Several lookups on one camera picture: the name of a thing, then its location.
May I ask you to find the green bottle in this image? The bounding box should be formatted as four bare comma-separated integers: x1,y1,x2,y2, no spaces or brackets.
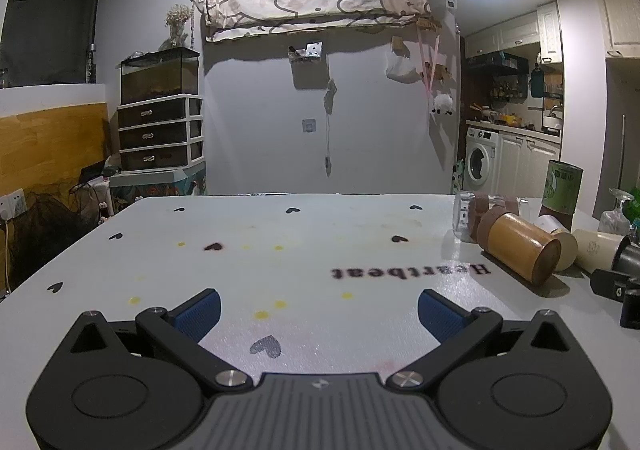
626,184,640,231

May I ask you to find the white washing machine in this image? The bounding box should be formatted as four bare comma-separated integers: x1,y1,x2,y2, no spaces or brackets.
464,125,502,195

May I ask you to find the white kitchen wall cabinet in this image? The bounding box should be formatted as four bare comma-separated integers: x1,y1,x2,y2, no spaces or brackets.
464,1,563,65

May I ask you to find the white kitchen base cabinet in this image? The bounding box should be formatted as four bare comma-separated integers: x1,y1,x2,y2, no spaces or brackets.
499,129,562,199

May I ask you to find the glass fish tank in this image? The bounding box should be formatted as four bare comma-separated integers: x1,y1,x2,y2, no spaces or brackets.
119,47,201,106

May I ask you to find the black mesh net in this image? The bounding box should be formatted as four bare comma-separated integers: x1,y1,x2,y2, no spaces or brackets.
9,191,103,283

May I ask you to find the wine glass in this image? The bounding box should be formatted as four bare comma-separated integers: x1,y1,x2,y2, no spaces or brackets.
597,187,634,236

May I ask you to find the white tall cabinet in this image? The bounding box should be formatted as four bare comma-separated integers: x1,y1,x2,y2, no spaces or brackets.
594,0,640,58

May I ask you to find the clear plastic cup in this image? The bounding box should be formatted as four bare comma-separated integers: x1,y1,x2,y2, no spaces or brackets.
452,191,522,244

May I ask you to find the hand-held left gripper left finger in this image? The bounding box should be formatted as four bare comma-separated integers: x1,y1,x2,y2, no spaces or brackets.
64,288,254,394

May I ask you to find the white drawer unit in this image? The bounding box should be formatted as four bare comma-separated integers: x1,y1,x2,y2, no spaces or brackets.
117,94,206,172

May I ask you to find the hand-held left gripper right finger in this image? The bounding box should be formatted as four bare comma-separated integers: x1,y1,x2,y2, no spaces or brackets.
385,288,582,392

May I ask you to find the painted teal cabinet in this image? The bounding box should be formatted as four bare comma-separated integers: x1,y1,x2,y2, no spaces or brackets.
109,161,207,214

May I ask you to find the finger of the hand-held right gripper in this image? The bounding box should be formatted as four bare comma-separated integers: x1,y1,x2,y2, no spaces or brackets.
620,289,640,329
590,269,640,304

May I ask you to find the white wall socket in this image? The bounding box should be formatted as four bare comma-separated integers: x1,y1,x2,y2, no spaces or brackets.
0,189,27,222

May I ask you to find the dark grey cylinder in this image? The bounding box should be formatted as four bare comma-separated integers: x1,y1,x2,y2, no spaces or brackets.
613,242,640,279

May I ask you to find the white hanging bag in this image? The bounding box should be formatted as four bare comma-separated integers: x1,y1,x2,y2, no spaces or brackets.
384,52,419,84

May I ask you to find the pink ribbon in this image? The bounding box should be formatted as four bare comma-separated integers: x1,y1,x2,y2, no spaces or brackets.
418,28,441,98

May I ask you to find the cream mug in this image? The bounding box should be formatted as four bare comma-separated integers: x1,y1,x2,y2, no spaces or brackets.
572,229,631,274

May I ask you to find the brown wooden cup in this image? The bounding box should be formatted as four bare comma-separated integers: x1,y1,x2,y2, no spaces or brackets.
477,212,562,286

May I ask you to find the dried flower vase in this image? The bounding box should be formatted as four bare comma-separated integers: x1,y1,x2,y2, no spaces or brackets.
165,4,194,51

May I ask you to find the metal wall bracket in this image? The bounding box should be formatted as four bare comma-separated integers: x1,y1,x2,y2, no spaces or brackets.
287,41,324,64

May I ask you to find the white cup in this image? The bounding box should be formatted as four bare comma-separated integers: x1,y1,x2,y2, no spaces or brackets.
534,215,579,272

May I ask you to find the green paper cup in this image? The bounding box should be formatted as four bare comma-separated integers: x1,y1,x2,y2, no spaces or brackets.
541,159,584,227

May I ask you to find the black curtain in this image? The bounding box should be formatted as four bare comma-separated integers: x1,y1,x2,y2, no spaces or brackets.
0,0,108,89

